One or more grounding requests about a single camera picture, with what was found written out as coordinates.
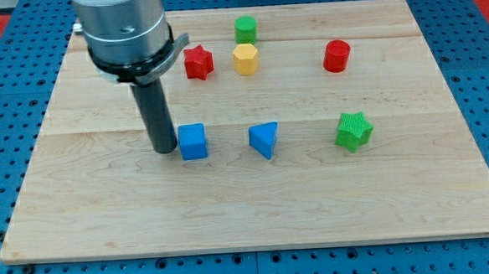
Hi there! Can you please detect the blue cube block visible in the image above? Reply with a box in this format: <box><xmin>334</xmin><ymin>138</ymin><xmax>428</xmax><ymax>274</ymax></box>
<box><xmin>178</xmin><ymin>122</ymin><xmax>208</xmax><ymax>160</ymax></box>

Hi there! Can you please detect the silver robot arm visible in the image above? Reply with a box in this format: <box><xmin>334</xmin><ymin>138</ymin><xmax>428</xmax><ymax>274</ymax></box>
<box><xmin>71</xmin><ymin>0</ymin><xmax>189</xmax><ymax>86</ymax></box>

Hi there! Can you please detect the blue triangle block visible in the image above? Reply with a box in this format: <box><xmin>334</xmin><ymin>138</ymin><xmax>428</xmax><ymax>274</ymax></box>
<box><xmin>249</xmin><ymin>122</ymin><xmax>278</xmax><ymax>160</ymax></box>

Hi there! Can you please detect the wooden board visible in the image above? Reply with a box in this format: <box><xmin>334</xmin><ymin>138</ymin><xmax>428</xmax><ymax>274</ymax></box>
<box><xmin>0</xmin><ymin>0</ymin><xmax>489</xmax><ymax>265</ymax></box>

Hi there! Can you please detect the yellow hexagon block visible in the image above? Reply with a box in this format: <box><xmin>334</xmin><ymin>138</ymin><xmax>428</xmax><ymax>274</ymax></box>
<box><xmin>233</xmin><ymin>44</ymin><xmax>259</xmax><ymax>75</ymax></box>

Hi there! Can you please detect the red star block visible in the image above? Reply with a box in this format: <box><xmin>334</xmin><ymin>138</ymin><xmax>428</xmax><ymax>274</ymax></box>
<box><xmin>183</xmin><ymin>44</ymin><xmax>214</xmax><ymax>80</ymax></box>

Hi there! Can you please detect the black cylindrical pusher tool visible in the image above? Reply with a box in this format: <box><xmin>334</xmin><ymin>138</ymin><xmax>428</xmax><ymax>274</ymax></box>
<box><xmin>131</xmin><ymin>80</ymin><xmax>178</xmax><ymax>154</ymax></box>

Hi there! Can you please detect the green star block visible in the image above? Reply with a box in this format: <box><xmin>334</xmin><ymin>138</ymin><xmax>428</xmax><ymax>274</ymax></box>
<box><xmin>334</xmin><ymin>111</ymin><xmax>374</xmax><ymax>153</ymax></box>

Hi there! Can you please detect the green cylinder block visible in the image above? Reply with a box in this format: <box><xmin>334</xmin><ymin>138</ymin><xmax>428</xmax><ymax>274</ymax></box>
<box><xmin>234</xmin><ymin>15</ymin><xmax>257</xmax><ymax>44</ymax></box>

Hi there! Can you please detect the red cylinder block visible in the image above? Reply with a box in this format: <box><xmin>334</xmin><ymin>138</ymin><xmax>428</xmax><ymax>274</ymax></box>
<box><xmin>322</xmin><ymin>39</ymin><xmax>351</xmax><ymax>73</ymax></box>

